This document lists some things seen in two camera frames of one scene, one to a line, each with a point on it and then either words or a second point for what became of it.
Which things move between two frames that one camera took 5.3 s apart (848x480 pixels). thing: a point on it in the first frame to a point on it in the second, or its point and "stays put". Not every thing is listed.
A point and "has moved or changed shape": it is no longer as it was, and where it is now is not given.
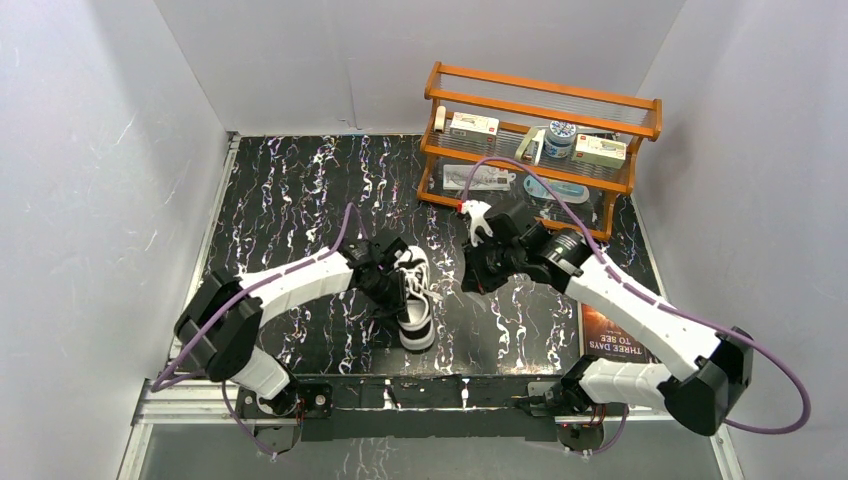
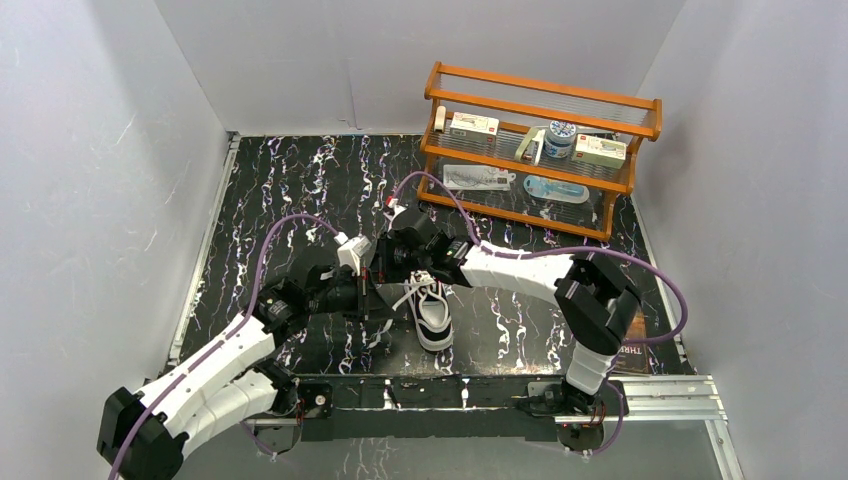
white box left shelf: (474, 127) stays put
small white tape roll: (440, 118) stays put
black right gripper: (475, 279) to (382, 268)
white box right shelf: (600, 151) stays put
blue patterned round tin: (560, 140) stays put
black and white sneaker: (418, 332) has moved or changed shape
